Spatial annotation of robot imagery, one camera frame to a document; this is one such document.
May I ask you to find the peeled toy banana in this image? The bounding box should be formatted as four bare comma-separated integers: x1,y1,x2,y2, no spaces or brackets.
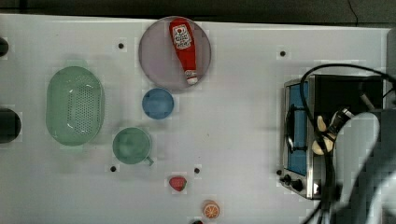
312,116,336,155

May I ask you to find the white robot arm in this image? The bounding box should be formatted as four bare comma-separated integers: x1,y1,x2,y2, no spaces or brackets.
330,109,395,224

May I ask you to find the black toaster oven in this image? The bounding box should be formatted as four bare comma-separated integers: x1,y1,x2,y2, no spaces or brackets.
278,75,383,200

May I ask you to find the blue cup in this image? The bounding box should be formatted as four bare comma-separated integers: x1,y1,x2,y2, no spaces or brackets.
142,88,175,119

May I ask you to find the grey round plate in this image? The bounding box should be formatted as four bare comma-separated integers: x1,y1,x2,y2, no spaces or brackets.
138,16,211,91

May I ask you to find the red toy strawberry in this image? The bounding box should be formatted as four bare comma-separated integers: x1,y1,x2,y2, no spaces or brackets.
169,176,187,191

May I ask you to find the green mug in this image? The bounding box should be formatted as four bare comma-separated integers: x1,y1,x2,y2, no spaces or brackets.
112,127,154,166

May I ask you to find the red ketchup bottle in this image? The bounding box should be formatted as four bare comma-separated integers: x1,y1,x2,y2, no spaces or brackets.
169,18,198,85

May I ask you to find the orange slice toy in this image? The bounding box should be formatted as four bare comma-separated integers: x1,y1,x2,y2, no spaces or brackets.
203,201,220,219

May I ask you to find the green perforated colander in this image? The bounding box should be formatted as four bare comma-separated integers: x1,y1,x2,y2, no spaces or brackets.
46,60,105,147

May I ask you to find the black round pan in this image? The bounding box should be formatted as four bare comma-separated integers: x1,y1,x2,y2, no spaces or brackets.
0,108,21,144

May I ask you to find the dark round object top-left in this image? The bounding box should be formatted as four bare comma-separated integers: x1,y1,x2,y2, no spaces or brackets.
0,37,8,57

